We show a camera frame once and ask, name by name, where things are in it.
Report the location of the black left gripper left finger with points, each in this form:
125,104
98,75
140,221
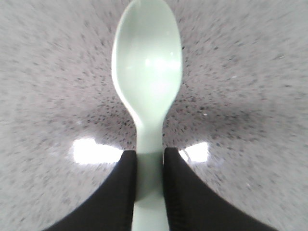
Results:
110,207

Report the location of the pale green plastic spoon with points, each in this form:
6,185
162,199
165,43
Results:
146,72

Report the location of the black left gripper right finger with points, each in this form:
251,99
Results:
193,206

